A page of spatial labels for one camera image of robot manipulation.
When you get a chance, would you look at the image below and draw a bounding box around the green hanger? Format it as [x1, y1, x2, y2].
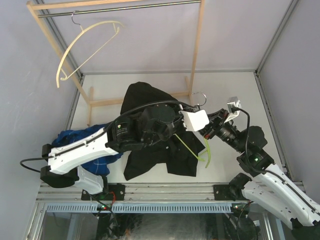
[174, 133, 211, 169]

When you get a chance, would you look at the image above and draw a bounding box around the black shirt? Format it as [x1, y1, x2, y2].
[120, 81, 202, 181]

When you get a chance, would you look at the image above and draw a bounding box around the blue plaid shirt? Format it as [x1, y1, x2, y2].
[48, 122, 123, 175]

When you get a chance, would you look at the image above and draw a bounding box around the wooden clothes rack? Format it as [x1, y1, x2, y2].
[26, 0, 205, 129]

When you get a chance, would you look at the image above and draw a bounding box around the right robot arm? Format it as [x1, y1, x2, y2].
[199, 108, 320, 240]

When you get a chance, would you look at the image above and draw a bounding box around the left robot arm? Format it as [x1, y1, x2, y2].
[40, 101, 182, 200]

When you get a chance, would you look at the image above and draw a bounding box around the cream hanger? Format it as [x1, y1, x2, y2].
[55, 11, 132, 88]

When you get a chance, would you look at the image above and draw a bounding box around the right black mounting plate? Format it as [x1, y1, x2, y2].
[213, 184, 242, 201]

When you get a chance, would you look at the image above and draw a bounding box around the black mounting plate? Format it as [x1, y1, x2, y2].
[213, 184, 242, 201]
[93, 183, 126, 201]

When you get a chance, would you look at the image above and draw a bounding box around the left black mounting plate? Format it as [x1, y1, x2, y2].
[93, 183, 126, 201]

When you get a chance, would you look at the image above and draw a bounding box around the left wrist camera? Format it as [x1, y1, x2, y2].
[179, 109, 210, 132]

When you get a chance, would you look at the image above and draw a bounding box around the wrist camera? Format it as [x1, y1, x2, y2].
[179, 109, 210, 132]
[224, 96, 242, 123]

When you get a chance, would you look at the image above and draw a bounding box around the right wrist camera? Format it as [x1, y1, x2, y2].
[224, 96, 242, 123]

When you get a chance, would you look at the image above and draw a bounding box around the right camera cable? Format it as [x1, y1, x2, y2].
[233, 107, 318, 213]

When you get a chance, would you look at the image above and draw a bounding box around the camera cable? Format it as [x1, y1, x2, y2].
[19, 100, 196, 175]
[233, 107, 318, 213]

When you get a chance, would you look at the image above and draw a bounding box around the left camera cable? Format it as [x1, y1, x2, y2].
[19, 100, 196, 175]

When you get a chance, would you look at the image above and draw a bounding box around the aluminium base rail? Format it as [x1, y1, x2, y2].
[36, 181, 310, 203]

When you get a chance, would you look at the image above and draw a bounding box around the grey slotted cable duct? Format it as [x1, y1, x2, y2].
[46, 202, 242, 214]

